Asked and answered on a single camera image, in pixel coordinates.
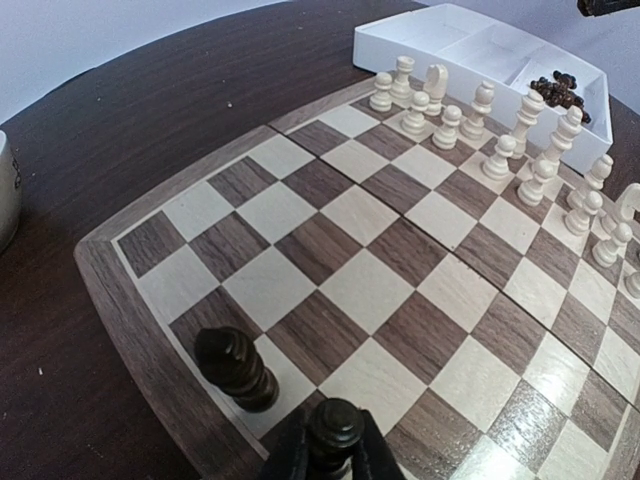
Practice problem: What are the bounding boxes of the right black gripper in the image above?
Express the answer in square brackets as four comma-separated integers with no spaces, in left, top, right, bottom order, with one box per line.
[577,0,640,17]

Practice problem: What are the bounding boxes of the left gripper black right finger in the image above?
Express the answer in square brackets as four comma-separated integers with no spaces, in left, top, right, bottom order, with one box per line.
[352,409,405,480]

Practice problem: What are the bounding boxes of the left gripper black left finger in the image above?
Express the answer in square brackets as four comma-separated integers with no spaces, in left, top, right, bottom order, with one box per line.
[259,409,309,480]

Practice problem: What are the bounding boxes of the dark brown chess piece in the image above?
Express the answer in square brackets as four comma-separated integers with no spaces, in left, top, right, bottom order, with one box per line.
[307,398,364,479]
[194,326,279,413]

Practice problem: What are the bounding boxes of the white plastic compartment tray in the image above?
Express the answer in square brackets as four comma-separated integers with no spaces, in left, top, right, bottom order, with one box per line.
[353,4,613,173]

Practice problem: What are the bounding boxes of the wooden chess board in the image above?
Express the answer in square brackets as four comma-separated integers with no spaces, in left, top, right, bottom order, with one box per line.
[75,80,639,479]

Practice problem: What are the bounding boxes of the pile of brown chess pieces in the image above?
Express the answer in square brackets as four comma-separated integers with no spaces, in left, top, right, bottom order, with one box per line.
[530,70,591,124]

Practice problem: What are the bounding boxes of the row of white chess pieces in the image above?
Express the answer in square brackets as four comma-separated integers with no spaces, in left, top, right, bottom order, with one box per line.
[368,54,640,299]

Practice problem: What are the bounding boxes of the white ceramic bowl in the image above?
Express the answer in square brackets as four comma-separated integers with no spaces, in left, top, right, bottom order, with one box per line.
[0,131,22,251]

